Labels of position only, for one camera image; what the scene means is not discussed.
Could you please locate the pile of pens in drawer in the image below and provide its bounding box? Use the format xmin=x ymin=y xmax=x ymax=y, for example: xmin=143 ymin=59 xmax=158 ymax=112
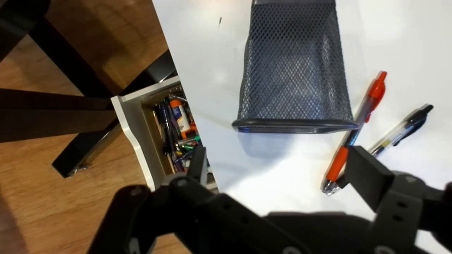
xmin=152 ymin=92 xmax=205 ymax=174

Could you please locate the small dark mesh bin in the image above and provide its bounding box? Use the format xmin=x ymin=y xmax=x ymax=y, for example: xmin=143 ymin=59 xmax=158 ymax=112
xmin=232 ymin=0 xmax=363 ymax=135

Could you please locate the red pen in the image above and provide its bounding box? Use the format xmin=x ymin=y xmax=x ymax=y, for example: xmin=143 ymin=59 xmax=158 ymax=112
xmin=321 ymin=68 xmax=390 ymax=197

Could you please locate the open white desk drawer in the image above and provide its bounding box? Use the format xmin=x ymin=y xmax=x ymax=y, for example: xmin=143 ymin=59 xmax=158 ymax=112
xmin=109 ymin=76 xmax=219 ymax=191

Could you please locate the black metal stand frame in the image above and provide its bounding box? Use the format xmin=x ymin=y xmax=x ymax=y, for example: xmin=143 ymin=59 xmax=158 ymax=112
xmin=0 ymin=0 xmax=179 ymax=179

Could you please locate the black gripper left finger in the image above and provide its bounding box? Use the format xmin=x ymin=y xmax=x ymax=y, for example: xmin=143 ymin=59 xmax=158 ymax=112
xmin=86 ymin=143 xmax=315 ymax=254

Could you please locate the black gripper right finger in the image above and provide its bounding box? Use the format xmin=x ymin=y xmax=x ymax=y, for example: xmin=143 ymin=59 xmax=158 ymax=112
xmin=345 ymin=143 xmax=452 ymax=254

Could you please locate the black clear pen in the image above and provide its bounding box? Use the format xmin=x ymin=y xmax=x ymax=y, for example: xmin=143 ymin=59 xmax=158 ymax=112
xmin=366 ymin=102 xmax=435 ymax=157

